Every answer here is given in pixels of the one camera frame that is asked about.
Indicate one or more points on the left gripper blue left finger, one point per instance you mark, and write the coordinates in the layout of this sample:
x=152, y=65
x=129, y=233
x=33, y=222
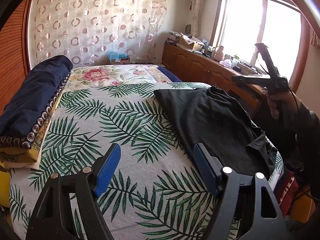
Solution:
x=104, y=169

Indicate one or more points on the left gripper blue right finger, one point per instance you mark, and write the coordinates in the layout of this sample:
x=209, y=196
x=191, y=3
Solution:
x=208, y=169

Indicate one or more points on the black printed t-shirt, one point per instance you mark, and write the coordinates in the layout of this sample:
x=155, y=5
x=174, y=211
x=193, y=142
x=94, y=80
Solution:
x=211, y=117

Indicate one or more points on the person right hand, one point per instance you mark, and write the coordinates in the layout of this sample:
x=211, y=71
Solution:
x=286, y=103

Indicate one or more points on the palm leaf print bedsheet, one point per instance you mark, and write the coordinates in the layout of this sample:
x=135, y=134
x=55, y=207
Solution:
x=155, y=192

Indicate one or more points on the pink thermos jug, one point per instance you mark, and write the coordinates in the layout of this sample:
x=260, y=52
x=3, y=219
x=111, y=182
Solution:
x=219, y=54

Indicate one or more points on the red bag beside bed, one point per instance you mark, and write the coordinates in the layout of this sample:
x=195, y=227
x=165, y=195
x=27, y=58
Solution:
x=285, y=191

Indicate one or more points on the long wooden side cabinet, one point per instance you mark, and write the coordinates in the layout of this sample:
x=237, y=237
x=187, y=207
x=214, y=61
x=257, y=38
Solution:
x=190, y=67

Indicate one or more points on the floral quilt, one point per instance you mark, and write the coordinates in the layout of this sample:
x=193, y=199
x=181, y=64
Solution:
x=113, y=75

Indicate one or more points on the cardboard box on cabinet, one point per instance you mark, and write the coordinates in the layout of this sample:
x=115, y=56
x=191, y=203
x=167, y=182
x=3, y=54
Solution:
x=190, y=43

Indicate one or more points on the folded navy blue blanket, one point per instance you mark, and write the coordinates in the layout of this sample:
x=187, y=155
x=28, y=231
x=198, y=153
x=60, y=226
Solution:
x=26, y=118

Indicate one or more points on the yellow plush toy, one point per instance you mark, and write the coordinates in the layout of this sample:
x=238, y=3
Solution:
x=4, y=186

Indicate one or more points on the box with blue cloth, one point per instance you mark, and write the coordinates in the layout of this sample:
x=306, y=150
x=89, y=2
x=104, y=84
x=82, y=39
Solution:
x=117, y=58

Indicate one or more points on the beige window side curtain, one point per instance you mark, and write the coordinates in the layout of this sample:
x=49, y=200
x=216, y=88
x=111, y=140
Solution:
x=196, y=8

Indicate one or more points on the circle patterned sheer curtain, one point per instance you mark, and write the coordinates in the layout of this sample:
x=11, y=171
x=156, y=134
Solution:
x=85, y=31

